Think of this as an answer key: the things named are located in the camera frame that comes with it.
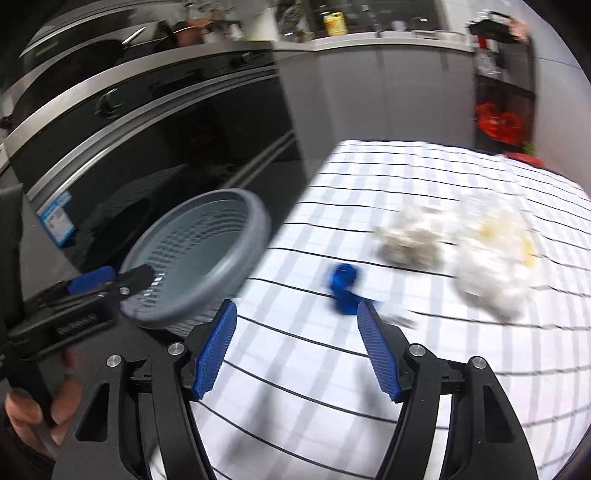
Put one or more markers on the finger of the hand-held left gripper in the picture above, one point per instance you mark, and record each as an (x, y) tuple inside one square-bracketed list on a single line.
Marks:
[(134, 280), (92, 279)]

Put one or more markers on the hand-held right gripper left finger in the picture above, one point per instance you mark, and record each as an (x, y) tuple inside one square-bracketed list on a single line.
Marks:
[(217, 355)]

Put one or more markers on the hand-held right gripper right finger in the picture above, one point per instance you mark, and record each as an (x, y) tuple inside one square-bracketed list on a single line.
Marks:
[(378, 355)]

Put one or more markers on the blue wrapper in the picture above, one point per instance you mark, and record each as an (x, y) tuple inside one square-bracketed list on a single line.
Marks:
[(344, 286)]

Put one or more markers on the grey perforated waste basket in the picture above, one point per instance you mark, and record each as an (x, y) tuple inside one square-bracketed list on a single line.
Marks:
[(207, 230)]

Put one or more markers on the person's left hand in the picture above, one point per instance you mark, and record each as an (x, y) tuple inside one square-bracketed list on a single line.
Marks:
[(69, 397)]

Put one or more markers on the blue energy label sticker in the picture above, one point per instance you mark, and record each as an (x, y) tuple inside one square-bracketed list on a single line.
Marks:
[(57, 219)]

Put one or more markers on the crumpled grey-white tissue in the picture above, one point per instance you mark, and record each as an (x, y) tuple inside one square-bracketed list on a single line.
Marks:
[(406, 242)]

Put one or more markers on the black built-in oven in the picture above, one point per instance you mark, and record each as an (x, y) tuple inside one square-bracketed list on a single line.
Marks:
[(161, 152)]

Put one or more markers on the crumpled clear plastic bag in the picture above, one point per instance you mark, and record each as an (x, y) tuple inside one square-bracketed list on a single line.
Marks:
[(489, 277)]

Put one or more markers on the black white checked tablecloth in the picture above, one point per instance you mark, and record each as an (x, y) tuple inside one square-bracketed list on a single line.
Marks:
[(369, 184)]

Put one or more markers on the large black control knob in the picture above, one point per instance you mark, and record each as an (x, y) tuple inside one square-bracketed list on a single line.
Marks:
[(108, 101)]

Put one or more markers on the dark wok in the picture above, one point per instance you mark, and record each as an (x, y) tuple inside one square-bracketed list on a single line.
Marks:
[(106, 46)]

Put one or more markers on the red item behind table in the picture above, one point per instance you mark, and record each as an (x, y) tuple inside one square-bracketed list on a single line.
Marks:
[(526, 159)]

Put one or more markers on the small black control knob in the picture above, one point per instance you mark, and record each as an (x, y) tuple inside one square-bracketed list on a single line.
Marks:
[(249, 57)]

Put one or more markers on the brown pot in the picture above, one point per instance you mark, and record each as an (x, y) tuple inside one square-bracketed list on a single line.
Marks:
[(189, 32)]

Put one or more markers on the red plastic bag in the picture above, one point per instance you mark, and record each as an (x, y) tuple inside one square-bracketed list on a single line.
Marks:
[(498, 122)]

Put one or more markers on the grey kitchen cabinet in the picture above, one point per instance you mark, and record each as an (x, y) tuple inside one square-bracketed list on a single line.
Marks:
[(369, 92)]

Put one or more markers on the black storage rack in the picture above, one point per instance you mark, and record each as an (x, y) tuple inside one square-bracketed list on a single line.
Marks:
[(531, 92)]

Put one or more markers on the clear plastic bags on rack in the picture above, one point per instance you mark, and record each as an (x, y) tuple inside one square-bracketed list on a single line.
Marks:
[(490, 62)]

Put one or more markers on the yellow detergent bottle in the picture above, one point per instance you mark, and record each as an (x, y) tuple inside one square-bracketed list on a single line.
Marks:
[(335, 24)]

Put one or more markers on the pink cloth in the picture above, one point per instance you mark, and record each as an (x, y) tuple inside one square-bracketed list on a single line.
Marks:
[(518, 26)]

